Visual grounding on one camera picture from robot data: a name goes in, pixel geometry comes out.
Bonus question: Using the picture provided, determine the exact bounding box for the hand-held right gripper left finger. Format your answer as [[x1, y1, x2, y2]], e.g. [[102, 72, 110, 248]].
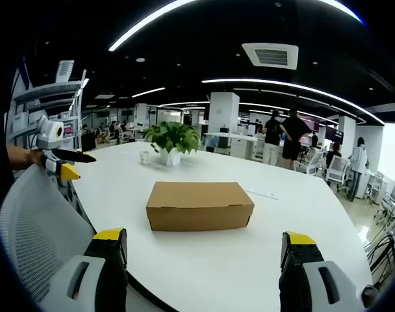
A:
[[41, 227, 129, 312]]

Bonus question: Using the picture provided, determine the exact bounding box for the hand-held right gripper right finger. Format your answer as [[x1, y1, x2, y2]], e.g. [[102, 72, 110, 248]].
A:
[[278, 231, 364, 312]]

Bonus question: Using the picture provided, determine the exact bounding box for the brown cardboard shoe box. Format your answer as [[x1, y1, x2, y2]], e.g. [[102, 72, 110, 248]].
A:
[[146, 181, 255, 232]]

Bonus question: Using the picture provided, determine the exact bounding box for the white storage shelf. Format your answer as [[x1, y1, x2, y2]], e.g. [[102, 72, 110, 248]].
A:
[[7, 60, 90, 153]]

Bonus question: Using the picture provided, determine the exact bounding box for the white mesh office chair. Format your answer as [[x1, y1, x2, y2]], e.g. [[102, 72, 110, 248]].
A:
[[0, 164, 97, 305], [294, 149, 325, 176], [324, 155, 350, 192]]

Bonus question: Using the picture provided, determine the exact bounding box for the green potted plant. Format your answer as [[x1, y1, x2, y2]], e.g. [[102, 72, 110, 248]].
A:
[[142, 120, 201, 167]]

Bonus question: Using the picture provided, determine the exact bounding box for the white office desk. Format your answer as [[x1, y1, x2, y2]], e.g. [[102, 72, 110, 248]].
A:
[[203, 131, 260, 160]]

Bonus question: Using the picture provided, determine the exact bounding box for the ceiling air conditioner vent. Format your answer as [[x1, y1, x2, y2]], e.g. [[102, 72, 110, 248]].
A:
[[242, 42, 299, 71]]

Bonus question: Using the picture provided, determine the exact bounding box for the bundle of black cables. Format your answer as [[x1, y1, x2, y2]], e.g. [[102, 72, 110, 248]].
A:
[[364, 232, 395, 280]]

